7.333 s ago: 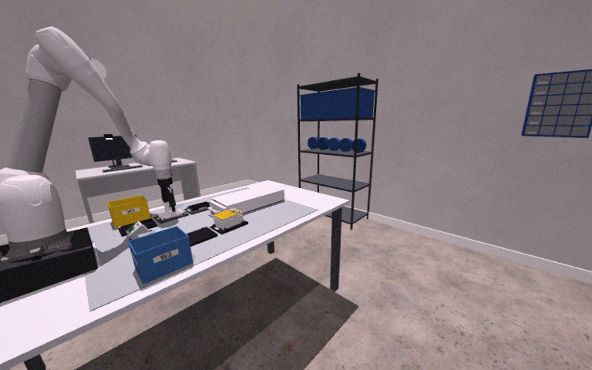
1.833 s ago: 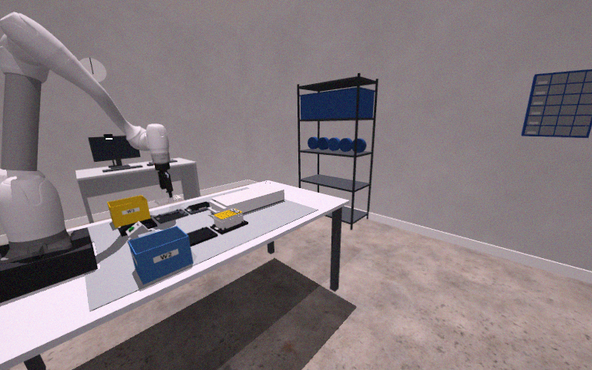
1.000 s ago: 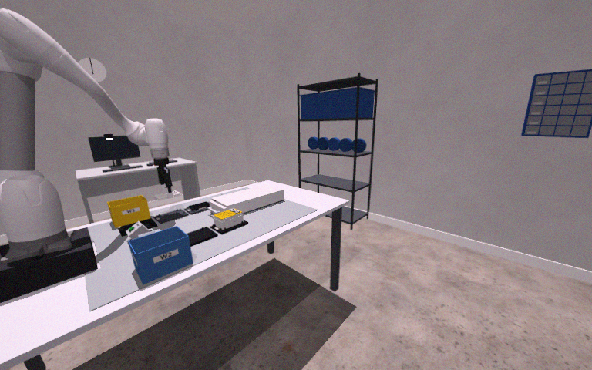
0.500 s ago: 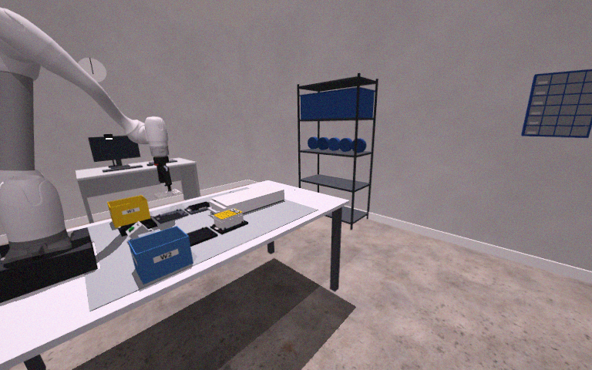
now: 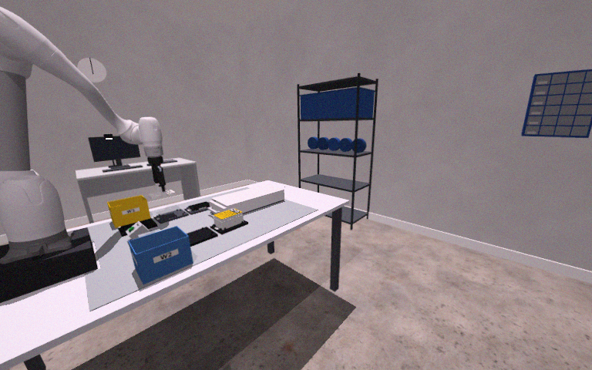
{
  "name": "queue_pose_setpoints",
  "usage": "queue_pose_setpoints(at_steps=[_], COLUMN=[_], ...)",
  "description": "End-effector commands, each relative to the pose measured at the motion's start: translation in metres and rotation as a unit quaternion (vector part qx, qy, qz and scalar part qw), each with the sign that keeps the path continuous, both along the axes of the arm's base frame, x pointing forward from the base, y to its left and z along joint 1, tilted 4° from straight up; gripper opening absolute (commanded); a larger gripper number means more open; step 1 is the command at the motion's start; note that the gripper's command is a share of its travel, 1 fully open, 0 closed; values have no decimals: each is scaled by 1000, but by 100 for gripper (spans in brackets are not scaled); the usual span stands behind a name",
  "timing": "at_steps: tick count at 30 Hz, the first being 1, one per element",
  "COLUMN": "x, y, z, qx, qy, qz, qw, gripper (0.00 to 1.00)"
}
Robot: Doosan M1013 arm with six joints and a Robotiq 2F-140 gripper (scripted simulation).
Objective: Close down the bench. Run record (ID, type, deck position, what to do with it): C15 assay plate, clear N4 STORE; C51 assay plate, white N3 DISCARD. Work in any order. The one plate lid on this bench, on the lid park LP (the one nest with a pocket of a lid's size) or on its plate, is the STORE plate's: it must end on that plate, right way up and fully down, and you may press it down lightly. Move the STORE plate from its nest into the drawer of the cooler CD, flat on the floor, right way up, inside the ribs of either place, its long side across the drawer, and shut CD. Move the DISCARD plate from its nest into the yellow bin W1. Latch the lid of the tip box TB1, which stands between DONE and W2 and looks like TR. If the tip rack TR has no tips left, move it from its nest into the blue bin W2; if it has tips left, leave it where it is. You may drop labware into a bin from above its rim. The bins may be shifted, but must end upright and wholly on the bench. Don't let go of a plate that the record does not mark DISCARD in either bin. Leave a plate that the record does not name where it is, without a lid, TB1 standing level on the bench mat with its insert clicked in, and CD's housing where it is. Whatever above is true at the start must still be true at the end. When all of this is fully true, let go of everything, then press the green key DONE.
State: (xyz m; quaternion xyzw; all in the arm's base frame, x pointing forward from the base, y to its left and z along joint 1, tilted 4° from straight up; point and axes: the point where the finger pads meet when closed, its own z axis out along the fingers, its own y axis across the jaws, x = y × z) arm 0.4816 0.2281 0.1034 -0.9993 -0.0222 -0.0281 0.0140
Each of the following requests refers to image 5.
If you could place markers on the grey bench mat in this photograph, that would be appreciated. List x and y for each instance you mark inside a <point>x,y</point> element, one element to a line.
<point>117,276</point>

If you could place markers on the blue bin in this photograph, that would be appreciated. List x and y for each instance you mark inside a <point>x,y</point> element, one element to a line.
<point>170,252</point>

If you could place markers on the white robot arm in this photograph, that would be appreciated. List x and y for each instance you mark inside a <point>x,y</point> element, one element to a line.
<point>30,208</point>

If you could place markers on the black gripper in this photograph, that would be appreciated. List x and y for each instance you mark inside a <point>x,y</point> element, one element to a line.
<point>158,176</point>

